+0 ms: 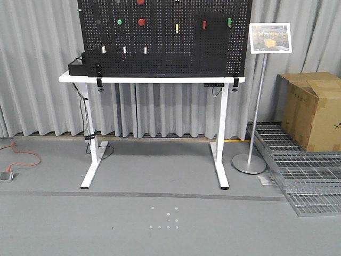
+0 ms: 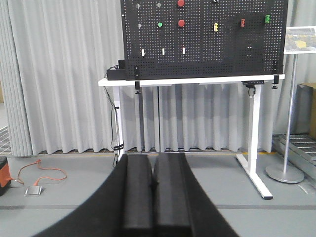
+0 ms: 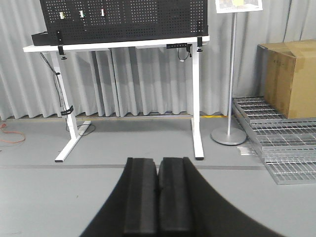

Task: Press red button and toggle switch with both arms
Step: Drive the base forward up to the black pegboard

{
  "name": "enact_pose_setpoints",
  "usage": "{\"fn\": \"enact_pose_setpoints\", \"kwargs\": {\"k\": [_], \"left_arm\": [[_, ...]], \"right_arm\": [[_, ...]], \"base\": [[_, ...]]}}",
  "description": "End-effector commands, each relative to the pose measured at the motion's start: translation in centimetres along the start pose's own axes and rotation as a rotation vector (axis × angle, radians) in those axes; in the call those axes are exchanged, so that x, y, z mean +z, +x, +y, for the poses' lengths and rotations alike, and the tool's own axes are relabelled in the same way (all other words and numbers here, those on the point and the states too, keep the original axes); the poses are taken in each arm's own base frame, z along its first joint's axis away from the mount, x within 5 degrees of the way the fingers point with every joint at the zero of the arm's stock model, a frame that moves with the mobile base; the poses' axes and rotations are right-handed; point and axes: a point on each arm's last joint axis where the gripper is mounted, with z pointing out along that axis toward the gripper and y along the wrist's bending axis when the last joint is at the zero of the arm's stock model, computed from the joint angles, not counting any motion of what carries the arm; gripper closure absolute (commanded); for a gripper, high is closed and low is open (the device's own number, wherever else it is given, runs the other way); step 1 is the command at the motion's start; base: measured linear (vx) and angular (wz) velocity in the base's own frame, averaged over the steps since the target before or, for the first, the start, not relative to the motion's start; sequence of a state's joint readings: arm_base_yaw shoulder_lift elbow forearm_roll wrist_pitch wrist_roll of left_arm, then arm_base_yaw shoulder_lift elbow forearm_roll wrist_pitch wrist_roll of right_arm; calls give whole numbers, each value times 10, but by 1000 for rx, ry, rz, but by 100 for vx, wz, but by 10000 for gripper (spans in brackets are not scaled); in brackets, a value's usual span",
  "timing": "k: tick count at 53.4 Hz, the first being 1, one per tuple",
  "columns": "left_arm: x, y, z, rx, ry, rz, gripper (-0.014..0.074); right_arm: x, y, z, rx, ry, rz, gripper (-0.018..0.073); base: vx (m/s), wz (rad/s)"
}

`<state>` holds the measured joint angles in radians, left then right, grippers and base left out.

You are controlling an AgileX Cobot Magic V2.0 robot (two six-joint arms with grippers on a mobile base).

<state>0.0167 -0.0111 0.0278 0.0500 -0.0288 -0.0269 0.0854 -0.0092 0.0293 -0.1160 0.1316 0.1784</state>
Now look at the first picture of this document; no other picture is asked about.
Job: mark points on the lower red mushroom button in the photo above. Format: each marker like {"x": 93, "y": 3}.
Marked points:
{"x": 141, "y": 22}

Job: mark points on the red mushroom button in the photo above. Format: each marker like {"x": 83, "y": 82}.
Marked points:
{"x": 141, "y": 22}
{"x": 140, "y": 2}

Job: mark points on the upper red mushroom button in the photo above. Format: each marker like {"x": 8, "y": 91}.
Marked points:
{"x": 140, "y": 2}

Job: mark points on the white height-adjustable desk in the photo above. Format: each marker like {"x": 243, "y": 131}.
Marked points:
{"x": 98, "y": 149}

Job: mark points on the black desk height controller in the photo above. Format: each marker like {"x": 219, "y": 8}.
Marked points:
{"x": 213, "y": 85}

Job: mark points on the right black desk clamp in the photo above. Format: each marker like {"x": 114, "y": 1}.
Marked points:
{"x": 236, "y": 78}

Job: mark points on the black desk clamp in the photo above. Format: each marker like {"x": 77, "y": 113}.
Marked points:
{"x": 99, "y": 77}
{"x": 236, "y": 78}

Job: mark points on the left black desk clamp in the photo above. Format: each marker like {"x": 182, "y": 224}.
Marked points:
{"x": 99, "y": 77}

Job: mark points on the black perforated pegboard panel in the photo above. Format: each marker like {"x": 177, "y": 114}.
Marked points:
{"x": 193, "y": 52}

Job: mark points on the black box on desk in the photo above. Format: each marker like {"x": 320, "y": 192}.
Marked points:
{"x": 78, "y": 67}

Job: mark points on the silver floor sign stand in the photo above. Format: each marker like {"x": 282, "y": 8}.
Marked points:
{"x": 265, "y": 38}

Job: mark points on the brown cardboard box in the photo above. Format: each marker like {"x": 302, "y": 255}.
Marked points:
{"x": 312, "y": 113}

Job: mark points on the metal floor grating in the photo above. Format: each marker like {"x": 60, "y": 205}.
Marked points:
{"x": 310, "y": 181}

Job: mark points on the grey pleated curtain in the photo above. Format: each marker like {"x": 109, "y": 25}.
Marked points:
{"x": 40, "y": 38}

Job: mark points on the grey foot pedal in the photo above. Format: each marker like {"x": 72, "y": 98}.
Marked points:
{"x": 6, "y": 176}

